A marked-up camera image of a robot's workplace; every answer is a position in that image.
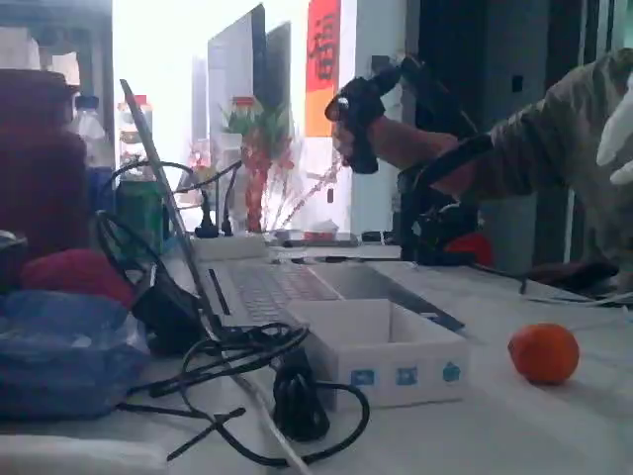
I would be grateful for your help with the red orange calligraphy poster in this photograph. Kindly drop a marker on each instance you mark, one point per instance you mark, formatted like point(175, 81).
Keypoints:
point(322, 99)

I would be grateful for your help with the small black laptop charger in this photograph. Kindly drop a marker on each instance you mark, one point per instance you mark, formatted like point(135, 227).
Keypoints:
point(168, 312)

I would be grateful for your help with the small red white box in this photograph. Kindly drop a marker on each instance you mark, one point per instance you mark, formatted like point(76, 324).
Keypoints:
point(321, 232)

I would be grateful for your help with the white cardboard box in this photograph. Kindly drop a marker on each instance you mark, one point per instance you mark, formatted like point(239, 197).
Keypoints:
point(395, 376)

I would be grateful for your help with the jar with red lid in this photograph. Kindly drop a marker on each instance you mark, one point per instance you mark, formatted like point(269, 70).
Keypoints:
point(133, 128)

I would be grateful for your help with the small black wall socket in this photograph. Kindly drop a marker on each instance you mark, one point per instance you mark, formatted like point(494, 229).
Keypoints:
point(517, 83)

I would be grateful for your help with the black power plug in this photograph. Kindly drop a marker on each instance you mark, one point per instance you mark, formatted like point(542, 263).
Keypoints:
point(227, 218)
point(205, 222)

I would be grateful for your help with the orange mandarin fruit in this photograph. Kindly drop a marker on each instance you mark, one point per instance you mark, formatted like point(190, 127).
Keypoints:
point(544, 353)

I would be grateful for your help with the red vase with plant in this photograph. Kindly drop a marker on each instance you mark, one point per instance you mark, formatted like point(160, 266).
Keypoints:
point(254, 168)

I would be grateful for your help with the white power strip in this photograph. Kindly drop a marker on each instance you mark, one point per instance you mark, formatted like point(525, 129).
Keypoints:
point(227, 248)

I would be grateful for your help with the black square wall switch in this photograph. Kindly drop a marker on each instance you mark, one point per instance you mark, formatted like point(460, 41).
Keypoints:
point(378, 62)

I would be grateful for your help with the dark red container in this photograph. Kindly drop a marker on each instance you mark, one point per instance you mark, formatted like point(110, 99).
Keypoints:
point(39, 163)

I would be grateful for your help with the red mesh cloth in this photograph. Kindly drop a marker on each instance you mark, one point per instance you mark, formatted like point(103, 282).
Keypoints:
point(74, 274)

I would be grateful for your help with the person's left hand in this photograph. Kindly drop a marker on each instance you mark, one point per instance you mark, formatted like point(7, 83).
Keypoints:
point(400, 143)

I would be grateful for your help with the silver laptop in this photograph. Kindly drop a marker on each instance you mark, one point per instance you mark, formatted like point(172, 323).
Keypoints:
point(277, 289)

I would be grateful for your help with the clear bottle blue cap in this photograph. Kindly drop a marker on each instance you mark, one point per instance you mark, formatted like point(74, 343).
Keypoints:
point(91, 133)

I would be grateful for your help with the wet wipes soft pack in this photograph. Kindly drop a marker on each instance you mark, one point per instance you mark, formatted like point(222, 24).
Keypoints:
point(64, 356)

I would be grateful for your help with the green can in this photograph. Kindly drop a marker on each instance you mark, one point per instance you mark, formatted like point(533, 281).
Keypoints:
point(138, 218)

